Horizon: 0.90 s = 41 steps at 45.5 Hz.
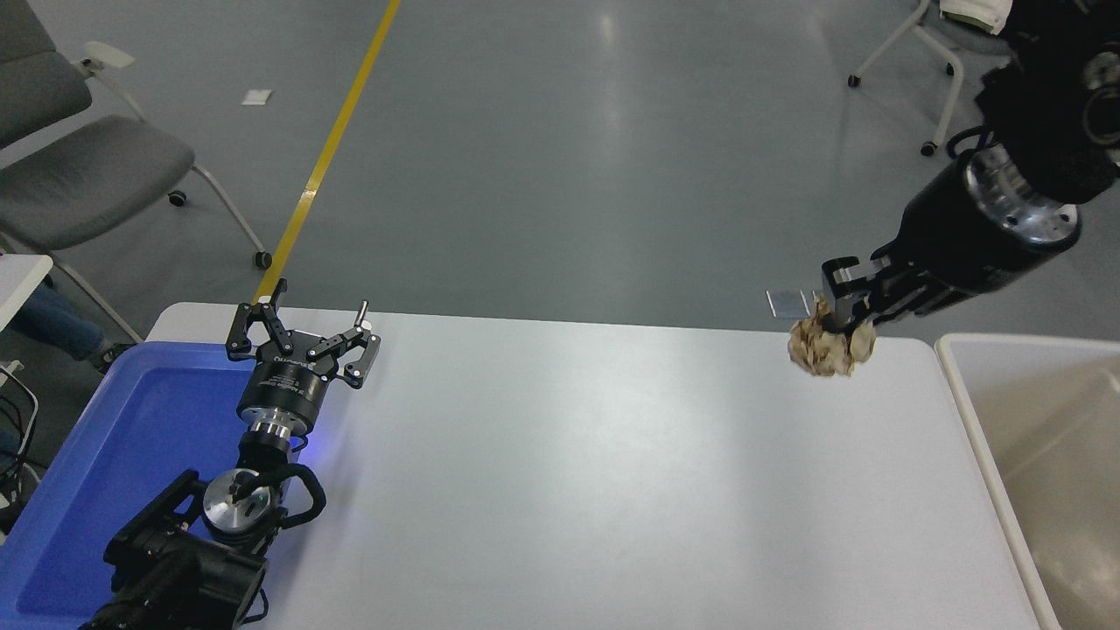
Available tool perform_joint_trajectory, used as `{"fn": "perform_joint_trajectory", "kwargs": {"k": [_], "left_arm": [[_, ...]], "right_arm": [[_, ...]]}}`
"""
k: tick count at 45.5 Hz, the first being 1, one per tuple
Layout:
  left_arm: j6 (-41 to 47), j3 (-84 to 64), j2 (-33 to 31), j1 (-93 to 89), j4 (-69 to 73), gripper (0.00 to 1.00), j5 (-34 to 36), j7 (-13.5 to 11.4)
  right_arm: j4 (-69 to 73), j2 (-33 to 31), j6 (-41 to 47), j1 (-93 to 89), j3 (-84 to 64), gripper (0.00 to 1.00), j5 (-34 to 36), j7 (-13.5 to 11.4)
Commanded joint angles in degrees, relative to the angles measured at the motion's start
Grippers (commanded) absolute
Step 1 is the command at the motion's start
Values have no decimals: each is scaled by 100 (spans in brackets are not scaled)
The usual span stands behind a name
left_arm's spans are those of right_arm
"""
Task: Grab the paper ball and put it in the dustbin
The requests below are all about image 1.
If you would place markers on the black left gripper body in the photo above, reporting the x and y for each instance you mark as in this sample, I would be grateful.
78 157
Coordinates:
285 388

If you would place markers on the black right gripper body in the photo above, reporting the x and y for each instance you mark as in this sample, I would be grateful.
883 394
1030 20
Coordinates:
954 236

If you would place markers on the tan paper ball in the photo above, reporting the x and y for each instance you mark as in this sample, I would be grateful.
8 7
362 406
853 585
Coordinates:
818 350

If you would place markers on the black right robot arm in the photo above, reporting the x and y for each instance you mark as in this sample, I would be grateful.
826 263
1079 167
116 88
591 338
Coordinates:
1050 114

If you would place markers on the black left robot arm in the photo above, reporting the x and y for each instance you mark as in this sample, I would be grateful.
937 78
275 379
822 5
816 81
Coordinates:
188 569

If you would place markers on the large pale dustbin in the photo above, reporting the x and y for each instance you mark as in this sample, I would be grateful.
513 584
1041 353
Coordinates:
1059 472

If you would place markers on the silver floor plate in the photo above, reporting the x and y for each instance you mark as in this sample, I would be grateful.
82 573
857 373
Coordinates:
787 304

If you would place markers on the blue plastic tray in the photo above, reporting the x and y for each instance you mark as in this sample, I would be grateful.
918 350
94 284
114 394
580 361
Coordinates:
131 420

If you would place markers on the yellow floor tape line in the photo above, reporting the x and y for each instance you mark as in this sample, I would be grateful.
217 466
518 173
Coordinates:
328 149

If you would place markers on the white-framed wheeled chair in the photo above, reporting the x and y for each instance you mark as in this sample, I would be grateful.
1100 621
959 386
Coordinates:
910 35

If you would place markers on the grey office chair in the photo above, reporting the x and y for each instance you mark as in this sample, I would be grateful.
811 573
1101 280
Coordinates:
87 166

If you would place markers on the white side desk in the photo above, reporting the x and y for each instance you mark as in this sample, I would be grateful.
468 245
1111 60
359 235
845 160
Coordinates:
17 280

